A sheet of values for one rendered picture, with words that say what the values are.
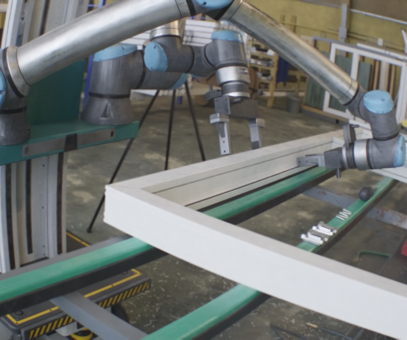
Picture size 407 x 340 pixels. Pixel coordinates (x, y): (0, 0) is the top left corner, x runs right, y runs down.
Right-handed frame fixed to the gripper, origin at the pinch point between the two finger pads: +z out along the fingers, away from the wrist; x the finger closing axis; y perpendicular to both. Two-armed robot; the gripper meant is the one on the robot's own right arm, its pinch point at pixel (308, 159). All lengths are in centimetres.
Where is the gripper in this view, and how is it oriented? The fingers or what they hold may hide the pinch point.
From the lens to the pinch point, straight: 147.5
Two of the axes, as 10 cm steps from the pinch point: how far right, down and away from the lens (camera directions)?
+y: 1.5, 9.9, 0.8
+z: -7.9, 0.7, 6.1
